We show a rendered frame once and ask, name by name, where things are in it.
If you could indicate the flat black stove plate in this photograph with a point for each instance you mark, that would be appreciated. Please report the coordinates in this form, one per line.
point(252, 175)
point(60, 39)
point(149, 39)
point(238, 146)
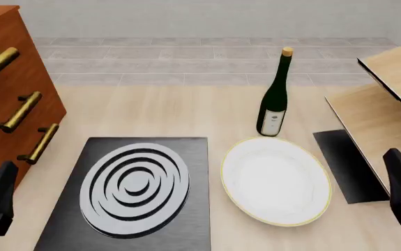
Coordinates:
point(67, 167)

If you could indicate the white plate with yellow rim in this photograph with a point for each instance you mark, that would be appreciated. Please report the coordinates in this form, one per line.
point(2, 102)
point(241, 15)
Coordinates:
point(277, 180)

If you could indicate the pale wooden rack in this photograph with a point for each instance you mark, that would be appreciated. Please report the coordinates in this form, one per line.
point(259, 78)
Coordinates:
point(371, 117)

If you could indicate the dark green wine bottle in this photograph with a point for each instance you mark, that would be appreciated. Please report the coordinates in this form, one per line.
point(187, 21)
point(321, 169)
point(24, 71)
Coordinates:
point(273, 104)

